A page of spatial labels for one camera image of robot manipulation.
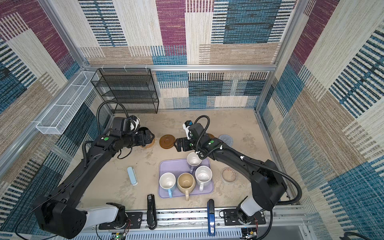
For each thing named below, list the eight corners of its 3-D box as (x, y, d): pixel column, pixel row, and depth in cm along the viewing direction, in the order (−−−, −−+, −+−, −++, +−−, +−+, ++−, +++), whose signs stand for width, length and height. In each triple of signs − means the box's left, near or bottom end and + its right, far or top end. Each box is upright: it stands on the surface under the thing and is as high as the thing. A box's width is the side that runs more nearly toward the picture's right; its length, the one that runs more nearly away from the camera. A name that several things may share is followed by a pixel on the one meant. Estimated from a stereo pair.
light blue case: (132, 186, 85) (131, 184, 82) (128, 170, 91) (126, 167, 88) (139, 183, 86) (137, 181, 83) (134, 167, 92) (132, 165, 90)
